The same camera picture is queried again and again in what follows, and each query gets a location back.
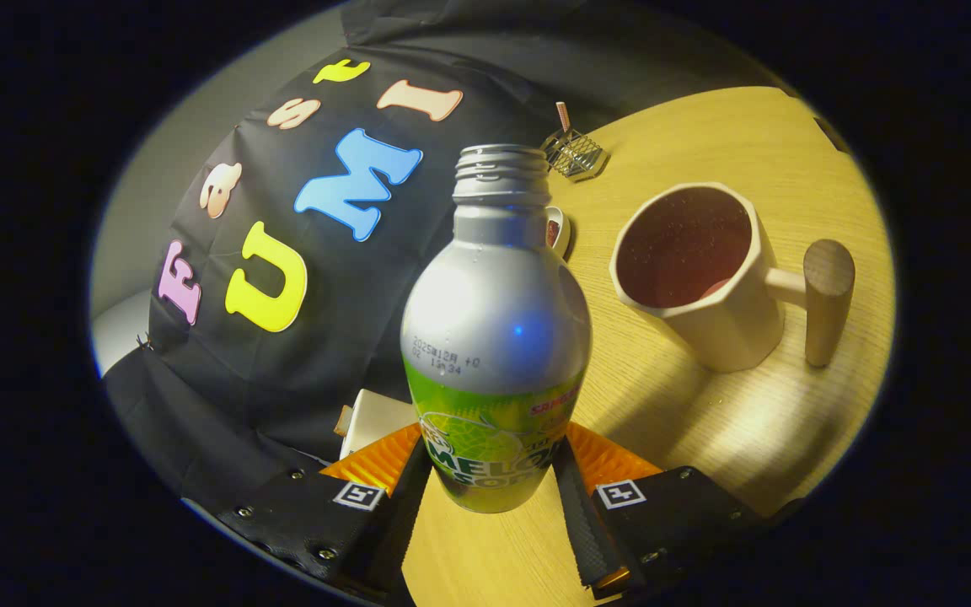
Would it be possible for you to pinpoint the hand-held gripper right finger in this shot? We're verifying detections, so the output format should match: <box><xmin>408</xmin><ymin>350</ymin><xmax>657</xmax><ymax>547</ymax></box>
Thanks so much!
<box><xmin>553</xmin><ymin>422</ymin><xmax>790</xmax><ymax>601</ymax></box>

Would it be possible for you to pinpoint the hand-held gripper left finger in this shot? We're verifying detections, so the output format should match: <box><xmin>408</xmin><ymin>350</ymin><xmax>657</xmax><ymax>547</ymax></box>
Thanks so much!
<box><xmin>216</xmin><ymin>422</ymin><xmax>434</xmax><ymax>604</ymax></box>

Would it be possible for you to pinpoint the silver green juice bottle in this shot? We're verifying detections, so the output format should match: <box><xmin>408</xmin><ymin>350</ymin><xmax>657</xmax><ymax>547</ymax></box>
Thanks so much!
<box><xmin>400</xmin><ymin>144</ymin><xmax>593</xmax><ymax>514</ymax></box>

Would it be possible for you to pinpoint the cream cup with wooden handle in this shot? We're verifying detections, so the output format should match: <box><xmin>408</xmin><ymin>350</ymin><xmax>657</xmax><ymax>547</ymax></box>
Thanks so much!
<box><xmin>609</xmin><ymin>182</ymin><xmax>856</xmax><ymax>373</ymax></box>

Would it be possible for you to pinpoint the white toaster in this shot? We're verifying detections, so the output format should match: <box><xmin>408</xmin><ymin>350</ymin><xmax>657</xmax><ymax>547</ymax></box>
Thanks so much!
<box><xmin>335</xmin><ymin>389</ymin><xmax>419</xmax><ymax>460</ymax></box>

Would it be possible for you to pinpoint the wooden table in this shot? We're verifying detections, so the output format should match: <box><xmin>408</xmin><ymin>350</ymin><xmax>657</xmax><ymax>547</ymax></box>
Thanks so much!
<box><xmin>401</xmin><ymin>84</ymin><xmax>895</xmax><ymax>607</ymax></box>

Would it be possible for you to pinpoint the white round plate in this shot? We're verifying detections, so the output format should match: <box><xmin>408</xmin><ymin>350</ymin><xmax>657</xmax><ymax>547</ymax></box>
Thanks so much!
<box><xmin>545</xmin><ymin>206</ymin><xmax>572</xmax><ymax>260</ymax></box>

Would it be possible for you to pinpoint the wire mesh holder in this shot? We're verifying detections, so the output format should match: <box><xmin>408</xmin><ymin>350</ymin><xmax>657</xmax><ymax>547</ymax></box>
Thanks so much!
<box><xmin>540</xmin><ymin>128</ymin><xmax>606</xmax><ymax>180</ymax></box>

